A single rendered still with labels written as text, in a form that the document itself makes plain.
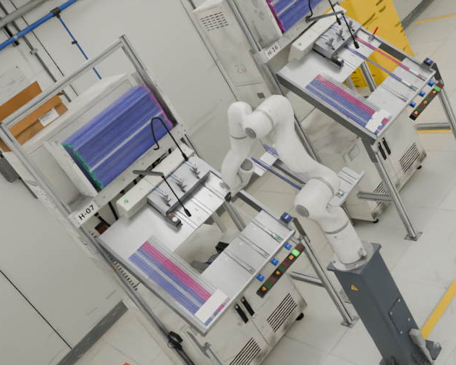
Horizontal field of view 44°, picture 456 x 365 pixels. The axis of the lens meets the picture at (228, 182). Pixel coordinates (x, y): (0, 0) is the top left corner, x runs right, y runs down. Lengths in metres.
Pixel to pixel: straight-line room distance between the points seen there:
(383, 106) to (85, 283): 2.52
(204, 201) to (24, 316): 1.92
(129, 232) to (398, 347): 1.38
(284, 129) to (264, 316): 1.35
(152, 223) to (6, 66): 1.82
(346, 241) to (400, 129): 1.68
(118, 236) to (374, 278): 1.23
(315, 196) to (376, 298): 0.57
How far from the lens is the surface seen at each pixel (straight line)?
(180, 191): 2.87
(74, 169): 2.68
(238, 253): 2.78
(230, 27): 3.48
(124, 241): 2.82
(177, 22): 4.81
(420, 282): 3.35
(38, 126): 3.01
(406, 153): 4.03
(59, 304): 4.42
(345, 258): 2.48
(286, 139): 2.22
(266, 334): 3.29
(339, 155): 3.54
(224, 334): 3.10
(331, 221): 2.36
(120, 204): 2.83
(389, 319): 2.68
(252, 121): 2.14
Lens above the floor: 2.22
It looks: 24 degrees down
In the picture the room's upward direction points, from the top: 32 degrees counter-clockwise
